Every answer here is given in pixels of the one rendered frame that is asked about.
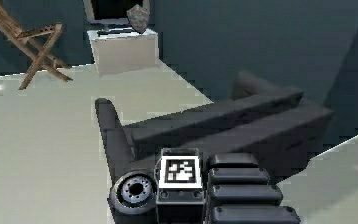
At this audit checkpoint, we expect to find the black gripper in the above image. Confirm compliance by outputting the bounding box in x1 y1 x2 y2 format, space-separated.
108 169 159 224

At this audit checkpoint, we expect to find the white stand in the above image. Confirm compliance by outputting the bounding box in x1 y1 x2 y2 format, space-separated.
86 27 160 76

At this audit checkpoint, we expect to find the dark grey sofa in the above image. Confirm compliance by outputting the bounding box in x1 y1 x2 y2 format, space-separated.
94 70 335 185

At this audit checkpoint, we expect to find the black remote control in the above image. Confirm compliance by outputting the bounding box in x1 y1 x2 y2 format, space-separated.
96 27 135 37

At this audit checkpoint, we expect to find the wooden folding chair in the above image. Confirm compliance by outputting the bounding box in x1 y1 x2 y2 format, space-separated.
0 0 74 91

